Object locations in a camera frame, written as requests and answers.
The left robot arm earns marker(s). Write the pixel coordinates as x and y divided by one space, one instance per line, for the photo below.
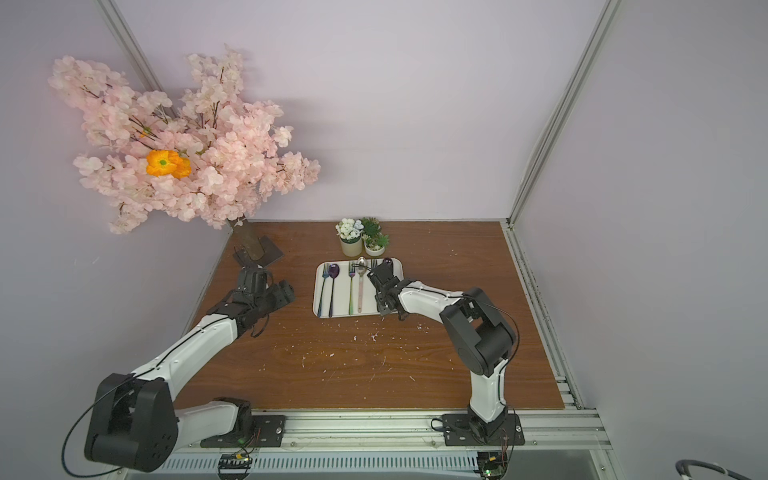
133 423

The pink cherry blossom tree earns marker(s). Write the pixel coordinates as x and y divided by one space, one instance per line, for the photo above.
238 153

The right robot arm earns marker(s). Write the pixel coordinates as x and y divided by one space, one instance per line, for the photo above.
481 336

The black cable corner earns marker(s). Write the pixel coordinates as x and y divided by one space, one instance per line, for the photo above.
685 468

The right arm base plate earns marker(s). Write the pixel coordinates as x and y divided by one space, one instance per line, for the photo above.
465 429

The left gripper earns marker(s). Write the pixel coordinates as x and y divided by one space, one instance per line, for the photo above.
252 270

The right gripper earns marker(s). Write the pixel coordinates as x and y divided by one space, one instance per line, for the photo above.
381 276

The green succulent pot plant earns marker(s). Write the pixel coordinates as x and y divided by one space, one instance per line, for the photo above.
375 241

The white flower pot plant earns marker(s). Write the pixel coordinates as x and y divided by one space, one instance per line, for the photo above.
350 233

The silver spoon pink handle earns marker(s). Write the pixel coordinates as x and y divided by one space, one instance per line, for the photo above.
361 268

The aluminium rail frame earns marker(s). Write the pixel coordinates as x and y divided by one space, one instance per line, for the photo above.
569 443

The purple spoon dark handle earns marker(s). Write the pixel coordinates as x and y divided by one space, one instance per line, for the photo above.
334 271

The orange artificial flower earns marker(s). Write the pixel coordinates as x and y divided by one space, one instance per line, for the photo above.
167 162

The blue handled fork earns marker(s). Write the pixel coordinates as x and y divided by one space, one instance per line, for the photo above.
324 276

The green handled fork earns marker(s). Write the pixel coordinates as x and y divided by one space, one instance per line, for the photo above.
352 274

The white rectangular tray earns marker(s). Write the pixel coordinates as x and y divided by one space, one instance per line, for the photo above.
341 293

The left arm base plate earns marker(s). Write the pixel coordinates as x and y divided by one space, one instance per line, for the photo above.
259 431

